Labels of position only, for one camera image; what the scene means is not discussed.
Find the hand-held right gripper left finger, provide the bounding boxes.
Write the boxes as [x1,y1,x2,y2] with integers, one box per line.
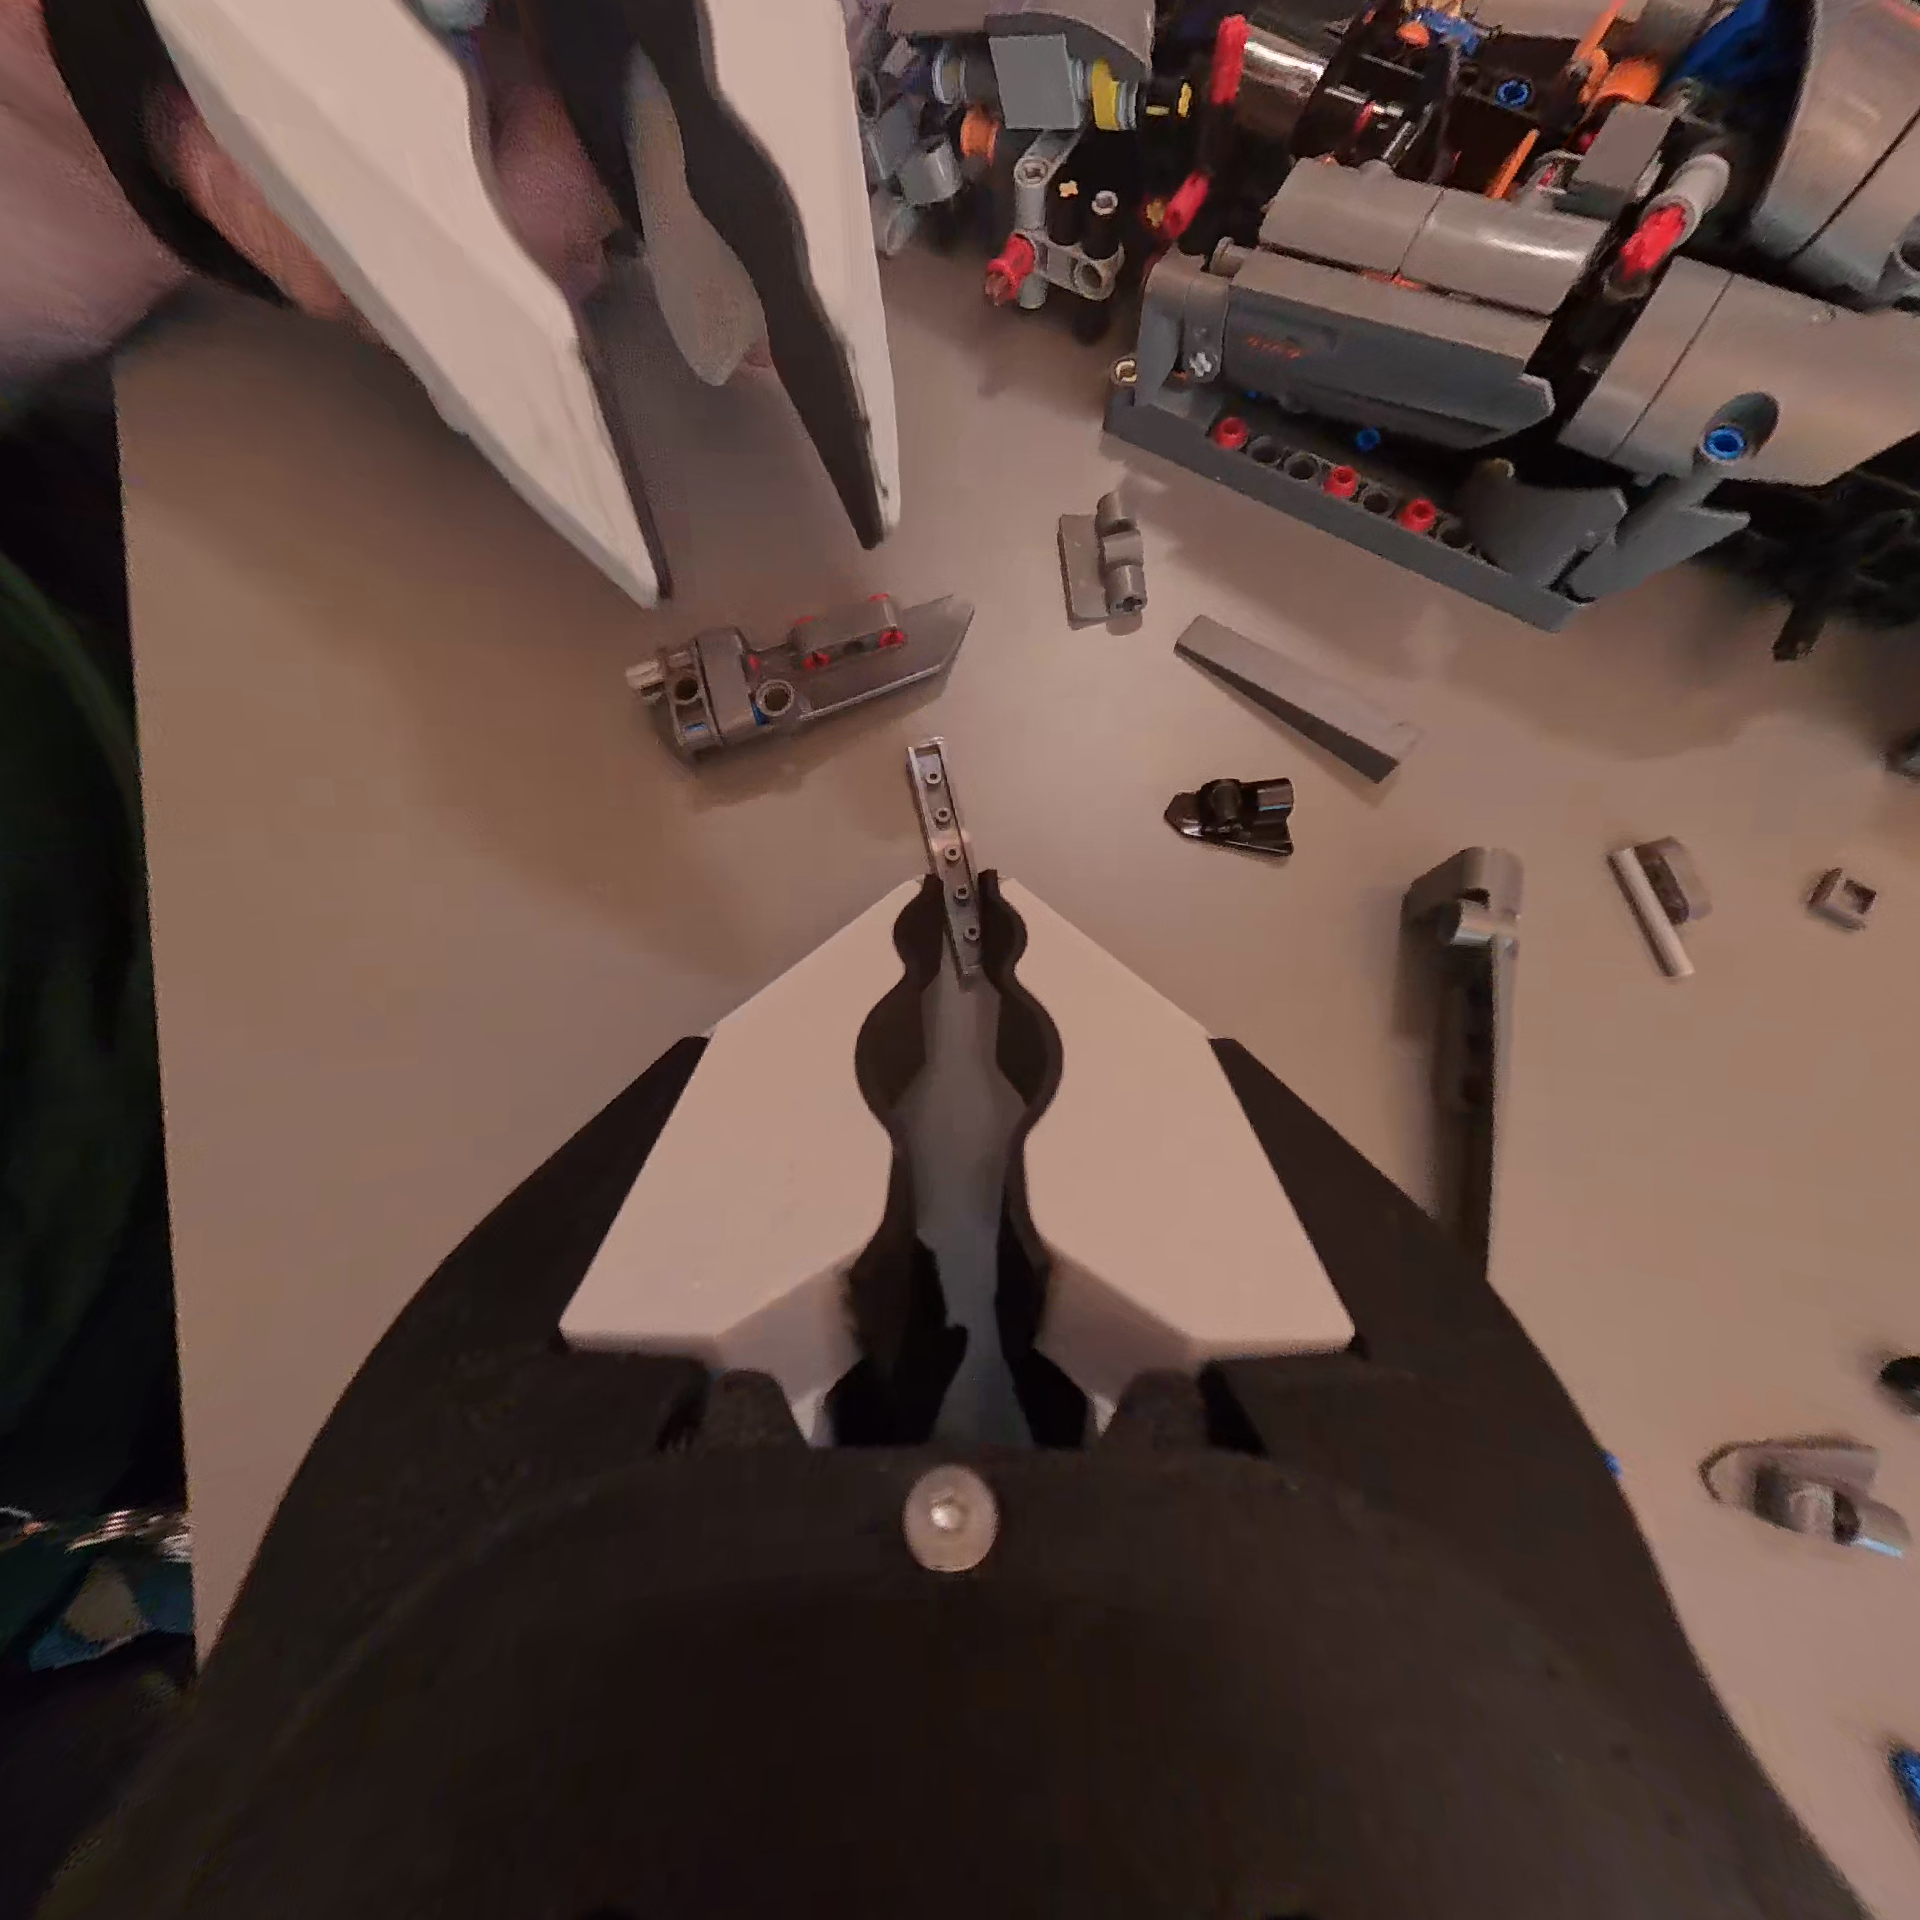
[557,880,947,1444]

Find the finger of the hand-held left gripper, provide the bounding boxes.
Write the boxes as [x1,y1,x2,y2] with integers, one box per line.
[147,0,672,608]
[641,0,904,554]

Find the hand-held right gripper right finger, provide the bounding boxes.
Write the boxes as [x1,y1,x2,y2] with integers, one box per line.
[972,876,1360,1443]

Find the thin grey lego beam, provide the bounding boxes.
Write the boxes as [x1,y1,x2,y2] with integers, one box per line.
[903,736,993,988]

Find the grey lego panel assembly red pins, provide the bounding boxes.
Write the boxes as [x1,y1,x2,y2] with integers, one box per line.
[624,592,979,769]

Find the long grey lego beam panel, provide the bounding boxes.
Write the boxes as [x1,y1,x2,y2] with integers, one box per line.
[1399,846,1527,1281]

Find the black lego clip piece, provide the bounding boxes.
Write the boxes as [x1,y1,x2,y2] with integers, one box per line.
[1161,776,1299,862]

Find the grey lego panel with connector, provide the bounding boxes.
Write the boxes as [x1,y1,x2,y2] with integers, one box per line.
[1055,489,1152,634]

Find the long grey lego wedge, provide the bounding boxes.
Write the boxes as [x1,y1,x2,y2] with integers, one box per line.
[1171,614,1421,784]

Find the white bar grey lego piece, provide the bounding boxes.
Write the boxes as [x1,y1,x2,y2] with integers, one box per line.
[1606,834,1715,980]

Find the grey black lego car model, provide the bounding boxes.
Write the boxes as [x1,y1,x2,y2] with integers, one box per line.
[852,0,1920,666]

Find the grey curved lego panel pin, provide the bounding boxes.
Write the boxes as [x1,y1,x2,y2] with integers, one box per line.
[1697,1439,1910,1556]

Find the person's left hand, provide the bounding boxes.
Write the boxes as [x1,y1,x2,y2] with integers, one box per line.
[0,0,387,395]

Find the person's green shirt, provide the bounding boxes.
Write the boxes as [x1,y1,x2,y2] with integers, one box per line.
[0,556,193,1518]

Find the black strap with metal clip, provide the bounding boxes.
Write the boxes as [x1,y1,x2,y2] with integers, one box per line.
[0,1504,197,1672]

